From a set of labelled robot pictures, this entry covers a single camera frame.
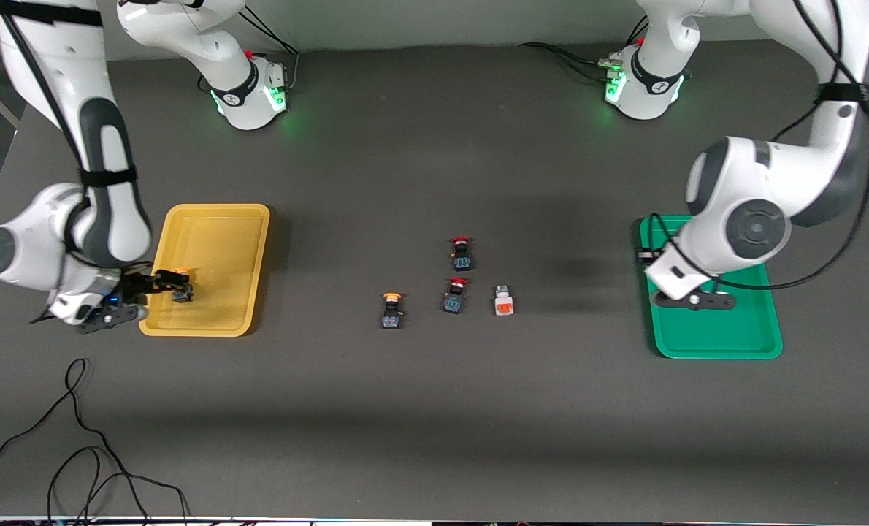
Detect yellow plastic tray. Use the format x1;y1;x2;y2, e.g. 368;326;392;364
139;203;271;338

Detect green plastic tray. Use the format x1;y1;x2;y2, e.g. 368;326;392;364
639;215;784;360

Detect dark grey table mat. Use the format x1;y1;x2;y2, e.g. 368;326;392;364
0;26;869;521

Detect thin black loose cable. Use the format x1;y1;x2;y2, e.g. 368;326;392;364
0;357;191;526

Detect red push button switch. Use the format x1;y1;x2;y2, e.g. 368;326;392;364
442;277;470;315
449;235;475;272

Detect black left arm base cables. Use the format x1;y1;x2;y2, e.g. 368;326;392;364
518;18;651;83

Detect black arm base cables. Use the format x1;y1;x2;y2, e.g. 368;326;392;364
518;18;651;83
243;4;301;94

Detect black right arm base cables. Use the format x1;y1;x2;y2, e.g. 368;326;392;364
243;4;301;94

